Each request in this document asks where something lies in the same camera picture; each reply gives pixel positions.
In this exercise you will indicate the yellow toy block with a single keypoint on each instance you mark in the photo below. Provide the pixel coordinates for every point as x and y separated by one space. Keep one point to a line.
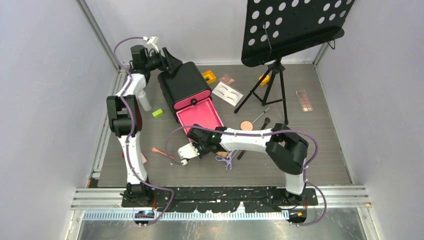
209 77

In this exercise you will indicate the white bottle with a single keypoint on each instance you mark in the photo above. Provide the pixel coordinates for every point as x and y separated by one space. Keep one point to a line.
144 101

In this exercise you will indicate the round orange powder puff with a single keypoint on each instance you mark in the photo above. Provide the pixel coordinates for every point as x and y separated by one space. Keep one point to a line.
246 126

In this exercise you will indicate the black perforated music stand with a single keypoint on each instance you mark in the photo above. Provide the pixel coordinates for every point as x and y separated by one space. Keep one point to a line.
278 28

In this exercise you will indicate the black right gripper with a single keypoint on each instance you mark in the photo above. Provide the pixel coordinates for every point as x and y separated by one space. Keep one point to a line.
200 152

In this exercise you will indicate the red lip gloss tube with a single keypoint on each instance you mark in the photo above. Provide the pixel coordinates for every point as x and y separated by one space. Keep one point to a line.
241 154

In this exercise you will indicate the orange beauty blender sponge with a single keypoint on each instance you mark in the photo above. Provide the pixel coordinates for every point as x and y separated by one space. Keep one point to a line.
222 154

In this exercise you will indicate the long eyeshadow palette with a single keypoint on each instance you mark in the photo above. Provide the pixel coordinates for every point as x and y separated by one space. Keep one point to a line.
304 101

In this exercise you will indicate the black drawer organizer cabinet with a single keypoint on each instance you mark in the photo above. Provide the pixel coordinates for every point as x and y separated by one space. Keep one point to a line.
183 85

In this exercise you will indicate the small eyeshadow palette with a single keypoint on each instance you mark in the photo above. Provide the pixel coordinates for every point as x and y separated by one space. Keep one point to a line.
226 79

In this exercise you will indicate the orange handled brush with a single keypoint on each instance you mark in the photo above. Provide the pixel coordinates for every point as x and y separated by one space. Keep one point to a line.
155 150

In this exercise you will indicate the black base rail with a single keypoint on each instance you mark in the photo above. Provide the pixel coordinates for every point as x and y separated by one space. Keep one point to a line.
254 199

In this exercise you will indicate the false eyelash card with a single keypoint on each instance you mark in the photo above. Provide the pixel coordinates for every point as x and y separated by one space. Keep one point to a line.
227 93

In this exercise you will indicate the yellow toy object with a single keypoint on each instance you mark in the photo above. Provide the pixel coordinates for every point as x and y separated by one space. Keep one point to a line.
265 81

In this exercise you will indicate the pink sponge block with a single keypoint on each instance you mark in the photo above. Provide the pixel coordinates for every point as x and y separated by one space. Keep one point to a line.
143 159

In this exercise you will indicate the black makeup brush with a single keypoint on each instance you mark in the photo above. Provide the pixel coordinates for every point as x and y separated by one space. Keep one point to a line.
265 123

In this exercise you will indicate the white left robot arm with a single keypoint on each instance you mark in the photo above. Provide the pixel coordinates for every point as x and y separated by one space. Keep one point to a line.
125 119

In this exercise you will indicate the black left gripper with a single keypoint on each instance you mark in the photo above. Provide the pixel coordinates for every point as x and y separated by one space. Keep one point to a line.
169 62

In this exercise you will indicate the purple eyelash curler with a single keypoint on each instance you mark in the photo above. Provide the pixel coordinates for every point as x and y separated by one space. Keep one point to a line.
228 160

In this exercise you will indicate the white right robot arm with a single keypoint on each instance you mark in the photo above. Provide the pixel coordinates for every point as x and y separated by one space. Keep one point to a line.
286 149

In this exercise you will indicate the black tripod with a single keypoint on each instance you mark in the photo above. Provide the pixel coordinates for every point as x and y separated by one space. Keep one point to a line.
276 68

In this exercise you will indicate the green block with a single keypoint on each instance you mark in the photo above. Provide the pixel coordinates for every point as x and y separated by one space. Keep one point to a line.
157 113

